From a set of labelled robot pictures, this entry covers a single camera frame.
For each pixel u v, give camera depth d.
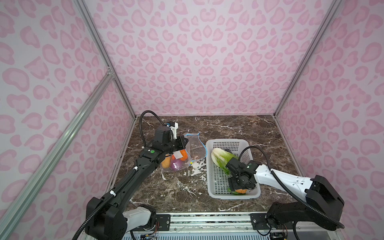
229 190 0.75
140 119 0.59
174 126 0.72
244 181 0.60
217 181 0.86
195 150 1.00
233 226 0.73
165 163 0.89
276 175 0.51
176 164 0.86
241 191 0.78
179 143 0.68
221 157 0.86
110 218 0.38
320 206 0.40
